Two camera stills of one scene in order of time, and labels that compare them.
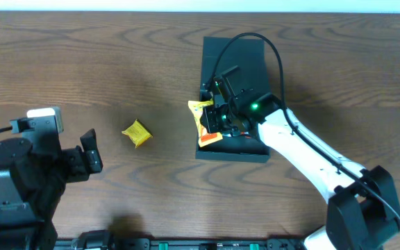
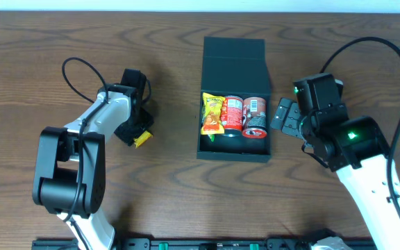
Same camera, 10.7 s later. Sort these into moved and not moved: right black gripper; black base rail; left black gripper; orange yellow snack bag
Moved: right black gripper; left black gripper; orange yellow snack bag
Not moved: black base rail
